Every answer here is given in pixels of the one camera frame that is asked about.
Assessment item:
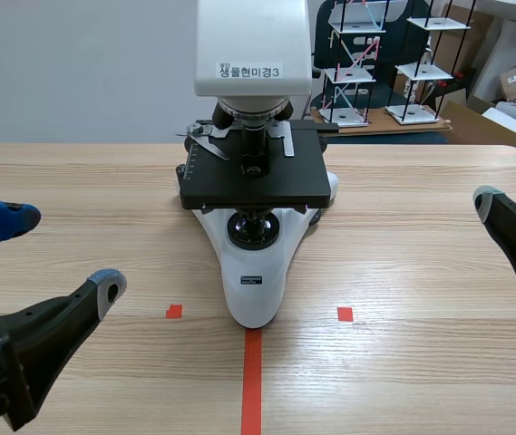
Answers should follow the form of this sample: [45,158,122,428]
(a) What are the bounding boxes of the open brown cardboard box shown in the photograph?
[438,92,516,176]

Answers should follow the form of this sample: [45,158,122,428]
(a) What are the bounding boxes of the tiered tower model coloured straws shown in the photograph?
[319,0,388,128]

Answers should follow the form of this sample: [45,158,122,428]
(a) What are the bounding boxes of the brown cardboard board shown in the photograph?
[305,106,453,136]

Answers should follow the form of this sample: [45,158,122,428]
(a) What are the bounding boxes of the tiered tower model black rods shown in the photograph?
[384,0,473,126]

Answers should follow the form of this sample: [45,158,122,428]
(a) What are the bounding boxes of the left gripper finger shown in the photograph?
[0,199,42,251]

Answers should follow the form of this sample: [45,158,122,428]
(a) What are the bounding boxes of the white and black microscope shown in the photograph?
[174,0,341,331]

